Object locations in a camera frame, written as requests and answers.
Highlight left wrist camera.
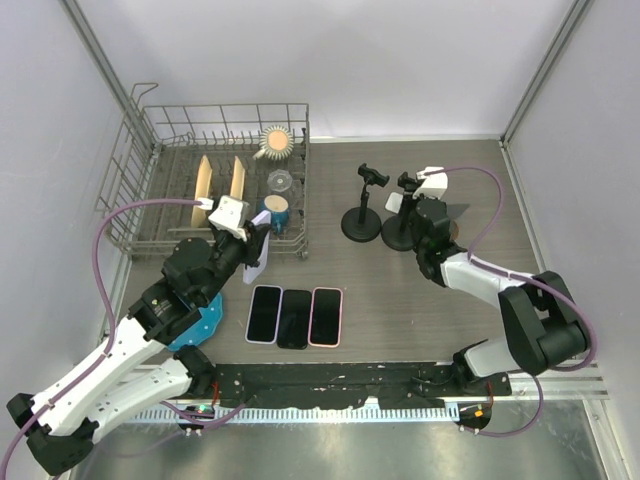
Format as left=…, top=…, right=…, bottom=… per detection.
left=196, top=195, right=249, bottom=242

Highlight black phone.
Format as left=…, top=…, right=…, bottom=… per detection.
left=276, top=289, right=312, bottom=350

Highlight blue polka dot plate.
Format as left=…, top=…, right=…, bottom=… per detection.
left=167, top=293, right=224, bottom=352

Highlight blue ceramic mug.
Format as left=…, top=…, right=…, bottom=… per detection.
left=259, top=194, right=290, bottom=235

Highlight black gooseneck phone stand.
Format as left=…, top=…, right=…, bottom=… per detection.
left=341, top=163, right=390, bottom=243

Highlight pink phone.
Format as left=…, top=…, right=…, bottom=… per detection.
left=307, top=287, right=343, bottom=348

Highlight cream ribbed mug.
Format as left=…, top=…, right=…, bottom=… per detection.
left=253, top=125, right=294, bottom=161

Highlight lavender case phone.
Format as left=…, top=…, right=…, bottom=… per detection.
left=245, top=285, right=283, bottom=344

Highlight wooden base phone stand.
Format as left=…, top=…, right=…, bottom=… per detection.
left=447, top=203, right=470, bottom=241

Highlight clear glass cup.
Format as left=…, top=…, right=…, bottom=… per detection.
left=267, top=169, right=302, bottom=207

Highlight white slotted cable duct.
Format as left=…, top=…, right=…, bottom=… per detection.
left=129, top=402, right=459, bottom=425

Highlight left yellow plate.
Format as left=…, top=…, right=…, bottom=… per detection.
left=191, top=155, right=213, bottom=228

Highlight black round-base phone stand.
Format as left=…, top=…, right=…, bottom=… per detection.
left=381, top=172, right=421, bottom=252

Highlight grey wire dish rack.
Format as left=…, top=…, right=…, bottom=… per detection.
left=95, top=83, right=311, bottom=259

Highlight yellow plate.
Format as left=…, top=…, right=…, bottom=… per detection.
left=229, top=156, right=246, bottom=200
left=191, top=155, right=213, bottom=228

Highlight right yellow plate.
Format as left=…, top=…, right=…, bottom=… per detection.
left=229, top=156, right=246, bottom=200

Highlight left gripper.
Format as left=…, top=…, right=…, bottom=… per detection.
left=198, top=219, right=269, bottom=305

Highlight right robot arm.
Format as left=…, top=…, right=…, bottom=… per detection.
left=408, top=198, right=594, bottom=395

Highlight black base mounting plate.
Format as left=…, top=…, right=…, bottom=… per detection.
left=216, top=362, right=512, bottom=410

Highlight white folding phone stand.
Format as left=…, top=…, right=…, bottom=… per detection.
left=385, top=192, right=403, bottom=214

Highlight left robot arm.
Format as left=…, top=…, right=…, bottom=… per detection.
left=7, top=222, right=270, bottom=476

